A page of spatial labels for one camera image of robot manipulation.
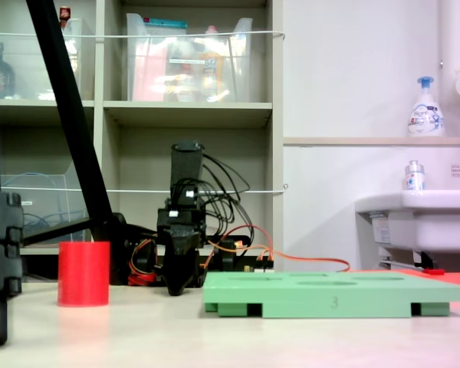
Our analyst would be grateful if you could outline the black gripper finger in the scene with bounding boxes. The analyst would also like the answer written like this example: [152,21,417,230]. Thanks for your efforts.
[175,239,201,296]
[163,234,179,297]

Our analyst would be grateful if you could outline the red cylinder block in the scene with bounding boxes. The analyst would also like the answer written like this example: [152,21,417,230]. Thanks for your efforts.
[57,241,111,308]

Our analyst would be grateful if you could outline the small orange foam block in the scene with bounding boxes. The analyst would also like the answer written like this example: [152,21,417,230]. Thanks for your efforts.
[429,271,460,298]

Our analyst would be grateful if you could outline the red table clamp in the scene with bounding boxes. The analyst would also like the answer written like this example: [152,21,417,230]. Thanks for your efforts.
[128,270,158,287]

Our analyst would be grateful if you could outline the circuit board with connectors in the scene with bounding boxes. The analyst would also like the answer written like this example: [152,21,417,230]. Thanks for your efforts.
[241,248,276,274]

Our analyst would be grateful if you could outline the beige shelf unit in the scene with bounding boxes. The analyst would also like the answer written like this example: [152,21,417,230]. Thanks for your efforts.
[0,0,284,284]

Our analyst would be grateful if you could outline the green shape sorter board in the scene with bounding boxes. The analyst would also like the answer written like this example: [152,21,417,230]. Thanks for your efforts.
[202,271,460,319]

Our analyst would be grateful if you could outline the clear bin with supplies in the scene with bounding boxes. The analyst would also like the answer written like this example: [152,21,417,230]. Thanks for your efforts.
[125,13,254,104]

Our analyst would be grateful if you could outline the pink cap bottle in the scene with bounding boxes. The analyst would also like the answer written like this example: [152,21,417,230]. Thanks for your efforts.
[199,25,226,102]

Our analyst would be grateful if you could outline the notched black tripod leg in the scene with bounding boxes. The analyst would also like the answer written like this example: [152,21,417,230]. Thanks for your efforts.
[0,0,25,348]

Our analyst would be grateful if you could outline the teal edged package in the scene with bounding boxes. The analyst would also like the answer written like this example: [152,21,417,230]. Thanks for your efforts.
[143,18,188,36]

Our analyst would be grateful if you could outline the clear bin with dark bottle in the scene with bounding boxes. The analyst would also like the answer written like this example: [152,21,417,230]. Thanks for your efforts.
[0,17,84,102]

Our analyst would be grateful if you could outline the dark glass bottle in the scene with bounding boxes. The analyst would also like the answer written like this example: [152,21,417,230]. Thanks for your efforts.
[0,41,16,100]

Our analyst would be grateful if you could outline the small clear sanitizer bottle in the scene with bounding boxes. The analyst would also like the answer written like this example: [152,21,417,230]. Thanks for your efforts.
[404,159,426,192]

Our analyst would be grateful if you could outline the white sink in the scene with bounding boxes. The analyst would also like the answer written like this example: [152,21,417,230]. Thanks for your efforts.
[354,189,460,270]

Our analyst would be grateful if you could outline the white blue soap pump bottle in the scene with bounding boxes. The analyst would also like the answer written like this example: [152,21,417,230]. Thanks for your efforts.
[407,75,445,138]

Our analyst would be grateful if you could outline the black servo wire loops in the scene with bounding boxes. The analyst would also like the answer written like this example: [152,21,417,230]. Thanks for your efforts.
[197,153,255,242]

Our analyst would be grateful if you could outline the white cord across shelf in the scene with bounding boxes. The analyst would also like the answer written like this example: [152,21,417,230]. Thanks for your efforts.
[0,183,289,195]
[0,30,287,41]

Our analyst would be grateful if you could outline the orange cable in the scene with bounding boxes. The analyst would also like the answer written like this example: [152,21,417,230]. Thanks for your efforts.
[203,225,352,274]

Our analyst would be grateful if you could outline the blue cable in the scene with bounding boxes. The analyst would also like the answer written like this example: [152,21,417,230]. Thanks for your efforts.
[2,172,74,239]

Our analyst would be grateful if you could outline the clear bin with blue cable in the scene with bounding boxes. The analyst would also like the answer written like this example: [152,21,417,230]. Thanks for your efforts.
[0,160,91,248]

